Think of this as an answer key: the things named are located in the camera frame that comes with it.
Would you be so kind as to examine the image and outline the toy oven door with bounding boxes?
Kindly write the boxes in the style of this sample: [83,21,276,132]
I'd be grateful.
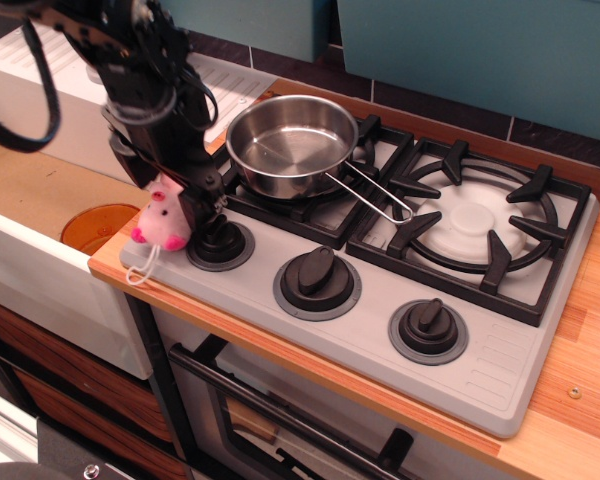
[166,334,470,479]

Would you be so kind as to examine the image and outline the black left burner grate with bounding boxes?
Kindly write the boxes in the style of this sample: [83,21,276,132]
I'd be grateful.
[212,115,415,249]

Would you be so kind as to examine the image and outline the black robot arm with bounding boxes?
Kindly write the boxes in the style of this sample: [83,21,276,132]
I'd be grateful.
[0,1,225,231]

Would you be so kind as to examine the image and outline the stainless steel pan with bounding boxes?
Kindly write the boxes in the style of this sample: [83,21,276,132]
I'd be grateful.
[225,95,414,226]

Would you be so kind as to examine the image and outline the black stove knob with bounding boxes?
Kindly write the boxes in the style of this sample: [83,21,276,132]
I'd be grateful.
[273,246,362,322]
[388,298,469,366]
[186,214,255,272]

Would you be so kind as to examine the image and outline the black right burner grate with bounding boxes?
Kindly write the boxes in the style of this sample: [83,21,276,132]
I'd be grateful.
[346,139,599,327]

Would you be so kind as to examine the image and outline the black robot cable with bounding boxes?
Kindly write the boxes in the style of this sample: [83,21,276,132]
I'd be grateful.
[0,19,62,153]

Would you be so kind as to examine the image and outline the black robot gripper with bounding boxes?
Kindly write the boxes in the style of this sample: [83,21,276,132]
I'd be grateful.
[99,64,225,232]

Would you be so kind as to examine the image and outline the black right stove knob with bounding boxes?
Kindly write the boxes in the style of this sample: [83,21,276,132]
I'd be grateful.
[388,298,469,366]

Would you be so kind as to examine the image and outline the black burner grate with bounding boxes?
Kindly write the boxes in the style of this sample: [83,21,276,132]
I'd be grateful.
[346,139,599,327]
[212,115,415,249]

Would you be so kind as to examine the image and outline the wooden drawer cabinet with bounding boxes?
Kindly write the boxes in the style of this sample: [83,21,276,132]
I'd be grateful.
[0,305,191,479]

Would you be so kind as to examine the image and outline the black middle stove knob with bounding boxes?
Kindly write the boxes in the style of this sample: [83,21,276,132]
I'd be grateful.
[273,246,362,322]

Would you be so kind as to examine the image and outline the white toy sink unit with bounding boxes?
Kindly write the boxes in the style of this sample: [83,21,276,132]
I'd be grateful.
[0,26,277,380]

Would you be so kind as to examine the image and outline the black left stove knob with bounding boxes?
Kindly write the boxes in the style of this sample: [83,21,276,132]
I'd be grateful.
[186,214,255,272]

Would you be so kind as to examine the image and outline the grey toy stove top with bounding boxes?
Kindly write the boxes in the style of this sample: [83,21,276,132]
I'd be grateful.
[118,92,600,440]

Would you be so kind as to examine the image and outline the pink stuffed pig toy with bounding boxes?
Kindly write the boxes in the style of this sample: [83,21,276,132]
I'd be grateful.
[125,173,193,288]

